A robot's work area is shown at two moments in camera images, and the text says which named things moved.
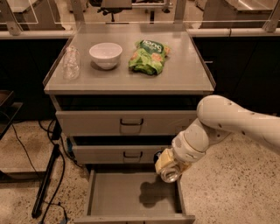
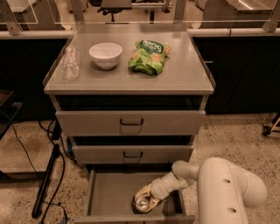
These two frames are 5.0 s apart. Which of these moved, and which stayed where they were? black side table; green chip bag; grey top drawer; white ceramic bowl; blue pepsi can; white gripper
Moved: white gripper; blue pepsi can
Stayed: green chip bag; white ceramic bowl; black side table; grey top drawer
